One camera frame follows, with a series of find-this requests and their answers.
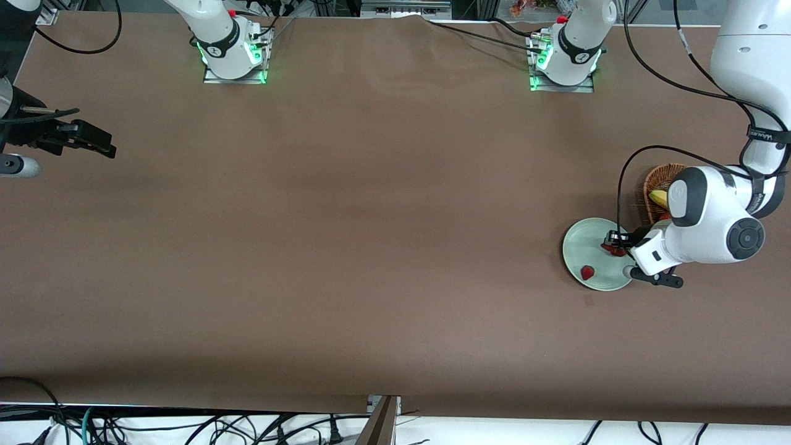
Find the pale green plate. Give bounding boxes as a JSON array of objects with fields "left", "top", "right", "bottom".
[{"left": 562, "top": 218, "right": 640, "bottom": 292}]

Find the brown wicker basket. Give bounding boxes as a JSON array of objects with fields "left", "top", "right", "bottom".
[{"left": 643, "top": 163, "right": 687, "bottom": 226}]

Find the table cover sheet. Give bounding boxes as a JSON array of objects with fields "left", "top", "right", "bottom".
[{"left": 0, "top": 11, "right": 791, "bottom": 426}]

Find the grey power strip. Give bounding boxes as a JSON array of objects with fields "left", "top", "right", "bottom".
[{"left": 360, "top": 0, "right": 453, "bottom": 19}]

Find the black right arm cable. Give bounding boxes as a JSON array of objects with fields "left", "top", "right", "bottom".
[{"left": 0, "top": 0, "right": 122, "bottom": 124}]

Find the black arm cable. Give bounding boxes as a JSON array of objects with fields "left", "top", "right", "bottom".
[
  {"left": 616, "top": 0, "right": 791, "bottom": 234},
  {"left": 0, "top": 0, "right": 122, "bottom": 124}
]

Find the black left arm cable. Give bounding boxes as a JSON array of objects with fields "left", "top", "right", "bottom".
[{"left": 616, "top": 0, "right": 791, "bottom": 234}]

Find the aluminium frame profile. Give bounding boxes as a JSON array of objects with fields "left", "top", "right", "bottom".
[{"left": 34, "top": 0, "right": 61, "bottom": 27}]

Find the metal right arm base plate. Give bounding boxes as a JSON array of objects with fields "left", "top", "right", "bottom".
[{"left": 203, "top": 25, "right": 273, "bottom": 85}]

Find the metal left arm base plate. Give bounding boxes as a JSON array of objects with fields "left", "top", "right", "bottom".
[{"left": 527, "top": 34, "right": 595, "bottom": 93}]

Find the black cable on table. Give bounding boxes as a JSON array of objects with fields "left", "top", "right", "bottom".
[{"left": 422, "top": 15, "right": 548, "bottom": 56}]

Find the thick black floor cable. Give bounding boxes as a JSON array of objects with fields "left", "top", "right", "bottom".
[{"left": 0, "top": 376, "right": 66, "bottom": 445}]

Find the brown wooden post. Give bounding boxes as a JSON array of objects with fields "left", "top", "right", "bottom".
[{"left": 354, "top": 396, "right": 401, "bottom": 445}]

